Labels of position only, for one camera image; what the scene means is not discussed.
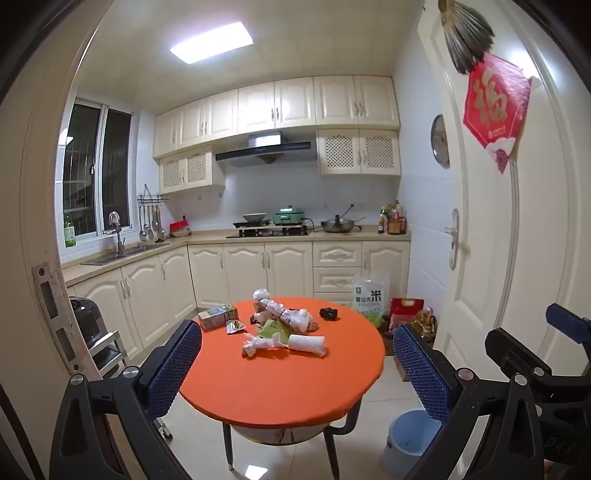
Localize green white milk carton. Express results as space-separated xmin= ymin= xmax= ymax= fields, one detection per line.
xmin=198 ymin=304 xmax=239 ymax=330

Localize sliding window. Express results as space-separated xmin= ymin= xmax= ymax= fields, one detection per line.
xmin=58 ymin=97 xmax=134 ymax=238

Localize metal door handle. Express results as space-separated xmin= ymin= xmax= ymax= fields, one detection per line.
xmin=444 ymin=209 xmax=462 ymax=271

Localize green packet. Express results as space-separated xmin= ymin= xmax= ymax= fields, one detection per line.
xmin=256 ymin=320 xmax=293 ymax=343

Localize white paper roll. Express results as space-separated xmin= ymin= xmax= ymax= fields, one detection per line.
xmin=288 ymin=335 xmax=326 ymax=357

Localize rectangular ceiling light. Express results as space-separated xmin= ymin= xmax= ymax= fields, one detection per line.
xmin=169 ymin=21 xmax=254 ymax=64

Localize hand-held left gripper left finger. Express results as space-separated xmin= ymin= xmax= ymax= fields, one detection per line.
xmin=51 ymin=319 xmax=203 ymax=480

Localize hanging utensil rack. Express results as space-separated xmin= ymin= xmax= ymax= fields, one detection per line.
xmin=137 ymin=184 xmax=169 ymax=243

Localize metal faucet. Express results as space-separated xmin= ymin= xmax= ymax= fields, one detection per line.
xmin=108 ymin=211 xmax=126 ymax=258

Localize black gas stove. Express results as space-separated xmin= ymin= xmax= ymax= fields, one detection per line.
xmin=226 ymin=225 xmax=309 ymax=239

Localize narrow lattice door cabinet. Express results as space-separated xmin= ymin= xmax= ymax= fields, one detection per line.
xmin=159 ymin=147 xmax=226 ymax=195

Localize metal door strike plate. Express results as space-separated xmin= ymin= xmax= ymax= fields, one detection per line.
xmin=31 ymin=263 xmax=81 ymax=377

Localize white green rice bag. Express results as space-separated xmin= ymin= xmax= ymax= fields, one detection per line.
xmin=353 ymin=275 xmax=389 ymax=319

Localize cream upper cabinets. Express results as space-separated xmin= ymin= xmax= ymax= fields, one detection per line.
xmin=152 ymin=75 xmax=402 ymax=160

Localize metal step stool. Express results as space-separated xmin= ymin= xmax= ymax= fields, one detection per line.
xmin=88 ymin=330 xmax=129 ymax=371

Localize wide lattice door cabinet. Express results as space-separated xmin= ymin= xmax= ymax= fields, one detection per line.
xmin=317 ymin=129 xmax=402 ymax=177

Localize group of condiment bottles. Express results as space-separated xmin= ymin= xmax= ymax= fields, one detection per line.
xmin=378 ymin=200 xmax=408 ymax=236

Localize cream base cabinets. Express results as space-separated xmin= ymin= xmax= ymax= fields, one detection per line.
xmin=62 ymin=230 xmax=411 ymax=365

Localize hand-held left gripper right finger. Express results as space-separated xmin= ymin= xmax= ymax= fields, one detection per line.
xmin=392 ymin=323 xmax=550 ymax=480

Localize metal frying pan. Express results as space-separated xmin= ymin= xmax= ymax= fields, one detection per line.
xmin=321 ymin=215 xmax=368 ymax=234

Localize red paper door decoration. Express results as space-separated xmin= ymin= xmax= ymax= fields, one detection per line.
xmin=463 ymin=52 xmax=534 ymax=175

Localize round table with orange cover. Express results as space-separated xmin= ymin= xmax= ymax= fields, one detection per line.
xmin=179 ymin=298 xmax=386 ymax=480

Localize black range hood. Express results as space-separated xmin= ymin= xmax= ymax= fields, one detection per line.
xmin=215 ymin=131 xmax=318 ymax=167

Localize white panel door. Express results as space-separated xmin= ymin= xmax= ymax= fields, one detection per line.
xmin=416 ymin=0 xmax=591 ymax=384

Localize grey feather fan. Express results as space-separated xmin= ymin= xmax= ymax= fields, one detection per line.
xmin=438 ymin=0 xmax=495 ymax=75

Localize red rice bag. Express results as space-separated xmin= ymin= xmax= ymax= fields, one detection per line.
xmin=390 ymin=298 xmax=424 ymax=328

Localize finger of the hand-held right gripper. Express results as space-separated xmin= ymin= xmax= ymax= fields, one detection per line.
xmin=484 ymin=327 xmax=591 ymax=402
xmin=546 ymin=303 xmax=591 ymax=344

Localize black round appliance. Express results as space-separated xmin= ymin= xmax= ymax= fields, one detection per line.
xmin=69 ymin=298 xmax=100 ymax=346

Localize steel sink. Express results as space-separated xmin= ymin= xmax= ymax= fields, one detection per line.
xmin=81 ymin=242 xmax=171 ymax=266

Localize blue trash bin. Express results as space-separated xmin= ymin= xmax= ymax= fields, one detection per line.
xmin=387 ymin=408 xmax=444 ymax=463

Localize green electric cooking pot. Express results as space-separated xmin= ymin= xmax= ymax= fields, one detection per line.
xmin=272 ymin=210 xmax=311 ymax=227

